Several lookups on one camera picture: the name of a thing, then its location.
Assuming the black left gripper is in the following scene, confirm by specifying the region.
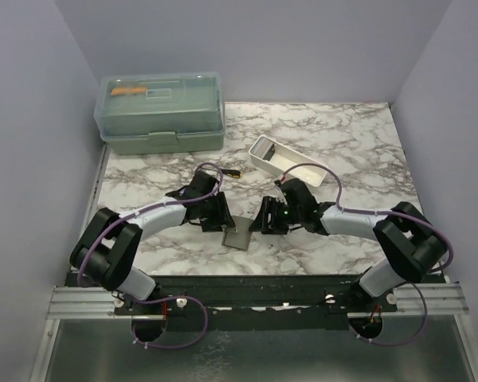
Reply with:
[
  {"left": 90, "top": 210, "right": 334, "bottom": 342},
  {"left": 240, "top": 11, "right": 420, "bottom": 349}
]
[{"left": 198, "top": 192, "right": 235, "bottom": 232}]

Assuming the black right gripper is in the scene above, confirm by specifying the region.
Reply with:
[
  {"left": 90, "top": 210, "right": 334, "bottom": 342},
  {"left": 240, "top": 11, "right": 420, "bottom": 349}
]
[{"left": 249, "top": 195, "right": 304, "bottom": 235}]

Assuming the beige card holder wallet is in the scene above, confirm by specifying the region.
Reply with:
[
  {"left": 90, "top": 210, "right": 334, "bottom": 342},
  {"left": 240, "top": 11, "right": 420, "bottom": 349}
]
[{"left": 221, "top": 216, "right": 253, "bottom": 251}]

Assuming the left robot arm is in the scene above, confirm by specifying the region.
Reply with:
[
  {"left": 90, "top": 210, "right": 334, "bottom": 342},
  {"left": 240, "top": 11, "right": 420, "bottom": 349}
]
[{"left": 69, "top": 170, "right": 233, "bottom": 314}]

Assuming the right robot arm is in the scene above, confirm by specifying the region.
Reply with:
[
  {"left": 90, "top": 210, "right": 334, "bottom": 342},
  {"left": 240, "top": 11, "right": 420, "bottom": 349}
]
[{"left": 249, "top": 178, "right": 451, "bottom": 312}]

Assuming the white rectangular card tray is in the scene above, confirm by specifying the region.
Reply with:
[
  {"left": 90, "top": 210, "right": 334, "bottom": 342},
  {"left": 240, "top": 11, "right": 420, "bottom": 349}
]
[{"left": 249, "top": 135, "right": 327, "bottom": 187}]

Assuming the black yellow marker pen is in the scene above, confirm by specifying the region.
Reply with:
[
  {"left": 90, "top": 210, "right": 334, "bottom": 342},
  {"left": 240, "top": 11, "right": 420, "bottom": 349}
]
[{"left": 221, "top": 168, "right": 242, "bottom": 178}]

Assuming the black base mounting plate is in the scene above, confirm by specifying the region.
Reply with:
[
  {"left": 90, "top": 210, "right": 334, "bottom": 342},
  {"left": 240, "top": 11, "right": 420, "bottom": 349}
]
[{"left": 65, "top": 272, "right": 447, "bottom": 331}]

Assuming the green plastic storage box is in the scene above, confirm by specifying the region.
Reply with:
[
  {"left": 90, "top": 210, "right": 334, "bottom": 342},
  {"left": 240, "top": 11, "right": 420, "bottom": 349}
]
[{"left": 94, "top": 72, "right": 225, "bottom": 155}]

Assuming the orange item inside box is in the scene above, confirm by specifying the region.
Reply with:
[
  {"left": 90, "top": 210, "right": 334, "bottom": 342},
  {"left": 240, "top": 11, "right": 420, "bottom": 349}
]
[{"left": 110, "top": 87, "right": 147, "bottom": 96}]

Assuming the aluminium rail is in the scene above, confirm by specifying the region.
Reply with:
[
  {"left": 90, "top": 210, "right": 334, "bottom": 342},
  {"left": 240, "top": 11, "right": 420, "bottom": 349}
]
[{"left": 47, "top": 286, "right": 119, "bottom": 319}]

